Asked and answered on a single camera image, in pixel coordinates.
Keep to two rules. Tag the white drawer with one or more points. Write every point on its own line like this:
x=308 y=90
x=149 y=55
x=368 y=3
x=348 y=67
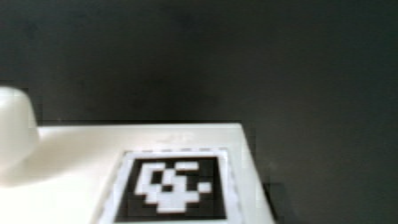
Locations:
x=128 y=174

